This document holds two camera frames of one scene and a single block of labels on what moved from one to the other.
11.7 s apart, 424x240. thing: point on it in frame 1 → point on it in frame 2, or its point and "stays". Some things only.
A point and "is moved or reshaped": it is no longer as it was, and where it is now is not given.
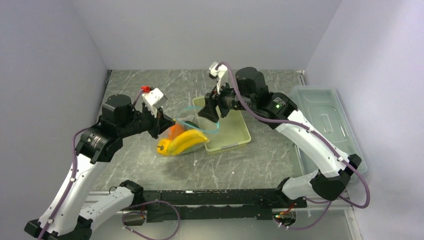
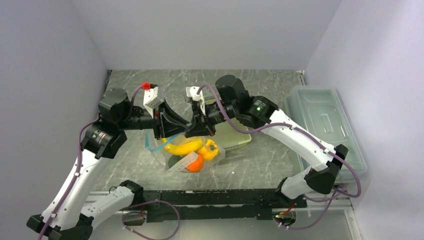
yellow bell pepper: (162, 146) → (210, 150)
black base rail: (171, 205) stays
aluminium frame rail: (93, 196) stays
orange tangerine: (174, 131) is moved or reshaped
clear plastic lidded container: (321, 108) stays
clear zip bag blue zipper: (189, 131) is moved or reshaped
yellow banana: (185, 139) stays
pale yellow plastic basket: (230, 131) stays
